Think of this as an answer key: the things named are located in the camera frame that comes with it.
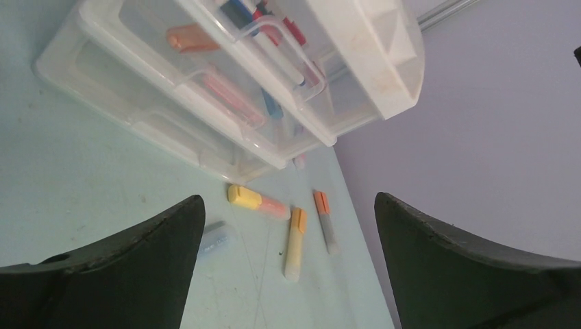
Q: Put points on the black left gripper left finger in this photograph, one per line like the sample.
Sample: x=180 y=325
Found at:
x=137 y=278

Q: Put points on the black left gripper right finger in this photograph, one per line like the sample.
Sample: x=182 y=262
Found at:
x=446 y=277

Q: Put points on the light blue highlighter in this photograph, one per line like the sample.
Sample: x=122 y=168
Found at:
x=216 y=238

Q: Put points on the yellow pink highlighter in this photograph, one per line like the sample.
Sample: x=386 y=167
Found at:
x=246 y=198

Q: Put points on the pale yellow highlighter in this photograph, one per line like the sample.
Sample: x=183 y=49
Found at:
x=294 y=252

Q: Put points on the pink correction tape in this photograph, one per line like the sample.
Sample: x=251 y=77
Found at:
x=236 y=102

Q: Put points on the blue transparent correction tape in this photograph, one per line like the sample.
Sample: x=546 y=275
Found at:
x=274 y=110

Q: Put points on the white plastic drawer organizer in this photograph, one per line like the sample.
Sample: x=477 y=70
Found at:
x=364 y=61

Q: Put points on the black cap marker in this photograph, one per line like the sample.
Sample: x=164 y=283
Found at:
x=279 y=58

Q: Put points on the red cap marker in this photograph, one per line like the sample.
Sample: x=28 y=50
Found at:
x=272 y=32
x=274 y=8

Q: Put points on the blue cap whiteboard marker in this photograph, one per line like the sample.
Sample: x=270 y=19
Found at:
x=243 y=15

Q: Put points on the orange grey highlighter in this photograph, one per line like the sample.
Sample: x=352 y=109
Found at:
x=323 y=209

